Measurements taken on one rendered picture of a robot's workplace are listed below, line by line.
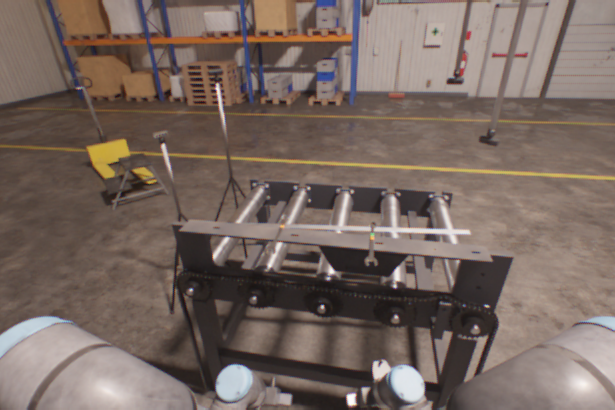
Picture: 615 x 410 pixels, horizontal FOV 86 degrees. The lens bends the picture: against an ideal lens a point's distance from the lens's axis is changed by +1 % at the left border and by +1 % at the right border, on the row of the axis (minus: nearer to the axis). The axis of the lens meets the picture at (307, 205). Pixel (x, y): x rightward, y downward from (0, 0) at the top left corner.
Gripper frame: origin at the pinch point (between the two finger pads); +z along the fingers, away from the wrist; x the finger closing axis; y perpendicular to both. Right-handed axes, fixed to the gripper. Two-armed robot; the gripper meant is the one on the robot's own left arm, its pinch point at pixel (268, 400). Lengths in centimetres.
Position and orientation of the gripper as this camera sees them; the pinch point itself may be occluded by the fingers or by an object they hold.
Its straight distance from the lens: 132.0
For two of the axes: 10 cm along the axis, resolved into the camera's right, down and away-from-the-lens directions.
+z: 2.0, 6.1, 7.7
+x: -9.7, 0.3, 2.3
